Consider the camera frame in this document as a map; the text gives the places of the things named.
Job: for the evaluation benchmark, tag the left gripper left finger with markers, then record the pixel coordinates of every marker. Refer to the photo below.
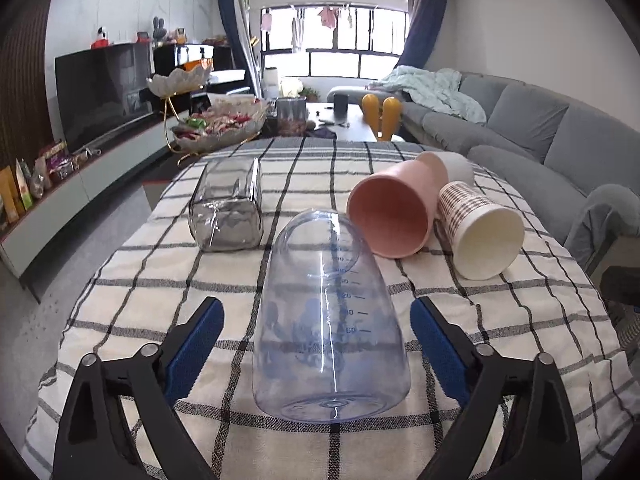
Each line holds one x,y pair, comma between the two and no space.
94,441

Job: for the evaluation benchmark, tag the grey bunny figure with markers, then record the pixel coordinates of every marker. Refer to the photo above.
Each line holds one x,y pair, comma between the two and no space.
159,30

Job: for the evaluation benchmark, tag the patterned paper cup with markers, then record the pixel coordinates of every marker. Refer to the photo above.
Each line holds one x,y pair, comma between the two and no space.
485,237

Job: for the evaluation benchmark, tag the clear blue plastic bottle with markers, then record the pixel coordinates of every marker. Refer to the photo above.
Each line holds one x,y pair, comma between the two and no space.
328,346

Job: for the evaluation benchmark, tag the two tier snack tray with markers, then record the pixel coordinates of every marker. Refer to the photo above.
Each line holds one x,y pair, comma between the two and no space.
222,120

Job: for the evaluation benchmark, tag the green snack package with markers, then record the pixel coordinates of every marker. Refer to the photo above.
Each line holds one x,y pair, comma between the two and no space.
22,186

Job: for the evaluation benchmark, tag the red snack bag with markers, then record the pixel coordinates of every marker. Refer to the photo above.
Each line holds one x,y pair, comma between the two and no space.
58,162

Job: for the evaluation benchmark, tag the black cup on table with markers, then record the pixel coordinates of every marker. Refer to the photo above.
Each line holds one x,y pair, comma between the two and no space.
340,106

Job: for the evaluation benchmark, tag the clear snack jar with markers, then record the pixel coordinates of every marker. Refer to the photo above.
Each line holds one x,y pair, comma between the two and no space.
291,116

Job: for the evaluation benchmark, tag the potted plant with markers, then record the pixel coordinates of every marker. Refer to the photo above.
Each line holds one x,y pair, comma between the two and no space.
309,94

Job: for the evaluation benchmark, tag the blue curtain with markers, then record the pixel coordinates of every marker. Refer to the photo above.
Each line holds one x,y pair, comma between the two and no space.
426,18
234,18

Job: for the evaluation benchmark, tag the dark coffee table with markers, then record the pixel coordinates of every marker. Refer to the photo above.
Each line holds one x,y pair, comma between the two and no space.
351,127

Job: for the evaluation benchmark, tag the right blue curtain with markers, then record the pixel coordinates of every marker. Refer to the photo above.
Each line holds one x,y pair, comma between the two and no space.
426,18

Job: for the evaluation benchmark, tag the pink hanging garment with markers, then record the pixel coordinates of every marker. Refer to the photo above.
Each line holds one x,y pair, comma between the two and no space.
328,17

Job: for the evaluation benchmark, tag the dark purple cloth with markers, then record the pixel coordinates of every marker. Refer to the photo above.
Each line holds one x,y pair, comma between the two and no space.
323,133

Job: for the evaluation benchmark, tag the flat screen television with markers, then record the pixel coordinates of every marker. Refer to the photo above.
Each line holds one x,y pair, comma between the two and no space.
101,91

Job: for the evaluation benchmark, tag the red white gadget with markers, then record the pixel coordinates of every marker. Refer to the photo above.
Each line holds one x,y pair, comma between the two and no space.
101,39

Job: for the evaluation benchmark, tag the white tv cabinet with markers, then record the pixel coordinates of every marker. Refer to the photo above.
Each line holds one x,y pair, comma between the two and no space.
28,237

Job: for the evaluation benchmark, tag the black upright piano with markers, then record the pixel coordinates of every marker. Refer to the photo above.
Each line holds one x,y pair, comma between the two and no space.
225,77

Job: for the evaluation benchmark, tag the left blue curtain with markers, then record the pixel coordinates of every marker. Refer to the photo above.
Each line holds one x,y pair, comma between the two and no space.
234,18

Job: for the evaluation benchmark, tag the pink plastic cup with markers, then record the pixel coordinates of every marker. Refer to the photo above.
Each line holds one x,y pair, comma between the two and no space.
396,207

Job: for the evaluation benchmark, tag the white air purifier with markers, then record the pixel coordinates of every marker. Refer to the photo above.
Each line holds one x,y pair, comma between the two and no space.
271,84

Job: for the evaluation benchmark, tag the orange snack package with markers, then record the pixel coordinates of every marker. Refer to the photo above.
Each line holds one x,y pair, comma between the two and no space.
12,202

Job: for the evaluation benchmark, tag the light green blanket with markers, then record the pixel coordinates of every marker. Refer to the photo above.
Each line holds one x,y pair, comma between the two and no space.
438,91

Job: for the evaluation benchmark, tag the grey sectional sofa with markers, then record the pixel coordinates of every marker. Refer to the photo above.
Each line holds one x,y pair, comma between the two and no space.
577,167

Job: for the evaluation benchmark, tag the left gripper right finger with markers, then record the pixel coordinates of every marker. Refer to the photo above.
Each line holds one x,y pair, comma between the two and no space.
540,440

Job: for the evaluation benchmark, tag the white plastic cup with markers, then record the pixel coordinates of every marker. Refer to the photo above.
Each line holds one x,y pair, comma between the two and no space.
458,167

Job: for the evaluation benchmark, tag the square clear glass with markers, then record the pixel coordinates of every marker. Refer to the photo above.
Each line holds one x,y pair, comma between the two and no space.
225,209

